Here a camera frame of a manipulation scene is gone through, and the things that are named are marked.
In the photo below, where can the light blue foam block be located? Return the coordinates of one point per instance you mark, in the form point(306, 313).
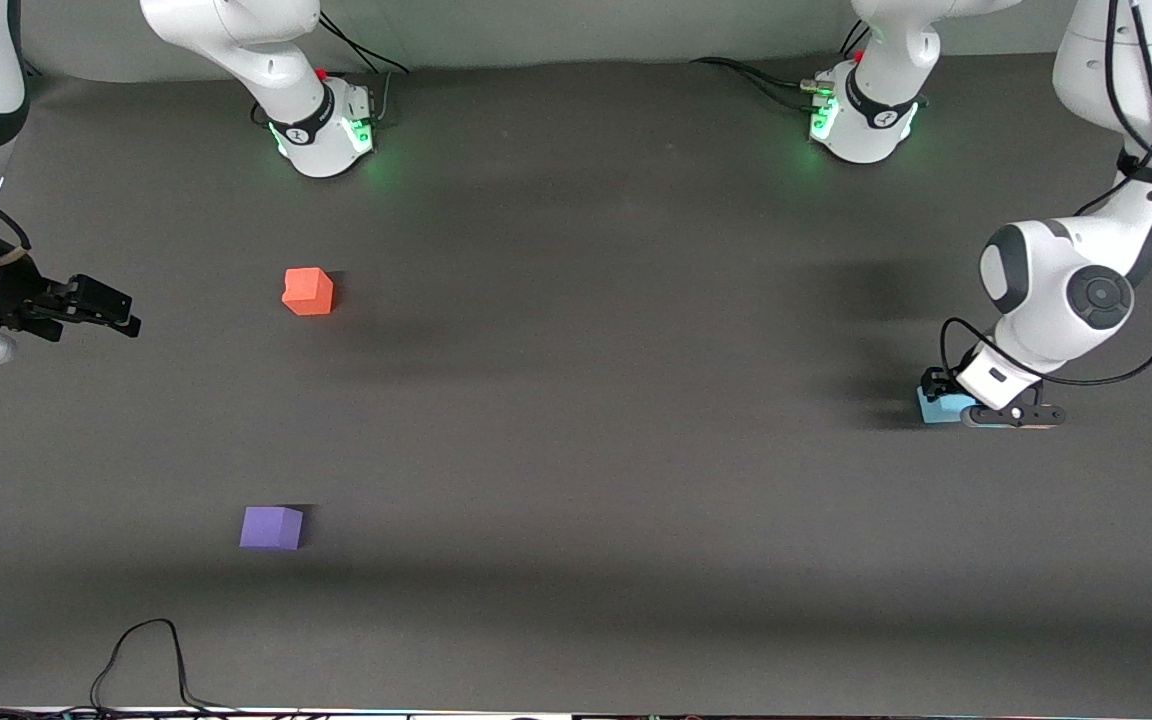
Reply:
point(939, 409)

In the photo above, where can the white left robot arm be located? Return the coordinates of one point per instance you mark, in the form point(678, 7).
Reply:
point(1056, 290)

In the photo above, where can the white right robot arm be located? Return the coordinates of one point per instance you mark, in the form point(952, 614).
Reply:
point(266, 50)

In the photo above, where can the orange foam block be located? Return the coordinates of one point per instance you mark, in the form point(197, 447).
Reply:
point(307, 291)

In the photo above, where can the purple foam block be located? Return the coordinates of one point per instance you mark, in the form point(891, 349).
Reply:
point(270, 528)

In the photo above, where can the dark gray table mat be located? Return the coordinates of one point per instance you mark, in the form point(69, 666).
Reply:
point(586, 450)

